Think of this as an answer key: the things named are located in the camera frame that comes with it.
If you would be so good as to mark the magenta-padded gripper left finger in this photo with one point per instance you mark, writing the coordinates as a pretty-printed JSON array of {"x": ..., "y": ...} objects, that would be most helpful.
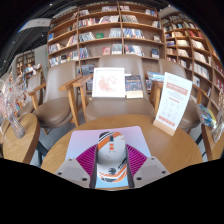
[{"x": 85, "y": 160}]

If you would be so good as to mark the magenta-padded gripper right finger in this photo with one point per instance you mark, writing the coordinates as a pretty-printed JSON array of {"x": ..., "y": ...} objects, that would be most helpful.
[{"x": 138, "y": 160}]

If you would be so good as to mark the white orange computer mouse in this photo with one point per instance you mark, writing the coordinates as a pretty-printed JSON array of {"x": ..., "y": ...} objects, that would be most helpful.
[{"x": 111, "y": 156}]

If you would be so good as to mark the pink blue gradient mouse pad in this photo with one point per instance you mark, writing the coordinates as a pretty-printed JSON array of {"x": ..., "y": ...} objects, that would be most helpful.
[{"x": 83, "y": 140}]

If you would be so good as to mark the brown armchair with wooden arms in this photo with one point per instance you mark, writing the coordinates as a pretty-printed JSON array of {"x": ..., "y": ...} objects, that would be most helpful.
[
  {"x": 191, "y": 113},
  {"x": 116, "y": 108},
  {"x": 35, "y": 83},
  {"x": 56, "y": 110}
]

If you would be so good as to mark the round wooden side table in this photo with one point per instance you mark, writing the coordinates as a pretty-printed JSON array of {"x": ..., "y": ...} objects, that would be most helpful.
[
  {"x": 20, "y": 143},
  {"x": 215, "y": 150}
]

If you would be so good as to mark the white sign on wooden base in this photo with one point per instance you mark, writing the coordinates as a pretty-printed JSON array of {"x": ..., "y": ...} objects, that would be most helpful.
[{"x": 173, "y": 100}]

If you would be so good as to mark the white framed floral picture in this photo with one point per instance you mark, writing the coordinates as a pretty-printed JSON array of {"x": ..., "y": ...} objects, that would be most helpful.
[{"x": 108, "y": 82}]

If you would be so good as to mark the stack of blue books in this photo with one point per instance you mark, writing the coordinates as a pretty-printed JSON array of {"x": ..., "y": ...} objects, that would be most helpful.
[{"x": 207, "y": 116}]

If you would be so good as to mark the light blue book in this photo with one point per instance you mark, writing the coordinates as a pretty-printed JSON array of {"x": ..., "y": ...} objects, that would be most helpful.
[{"x": 156, "y": 76}]

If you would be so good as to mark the small distant wooden bookshelf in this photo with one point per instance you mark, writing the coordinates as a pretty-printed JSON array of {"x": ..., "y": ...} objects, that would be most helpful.
[{"x": 25, "y": 61}]

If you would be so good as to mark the curved wooden bookshelf with books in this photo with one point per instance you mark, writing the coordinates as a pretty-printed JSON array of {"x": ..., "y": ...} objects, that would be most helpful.
[{"x": 196, "y": 50}]

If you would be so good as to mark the wide wooden bookshelf with books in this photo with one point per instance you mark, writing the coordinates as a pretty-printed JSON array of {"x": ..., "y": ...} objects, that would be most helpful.
[{"x": 106, "y": 33}]

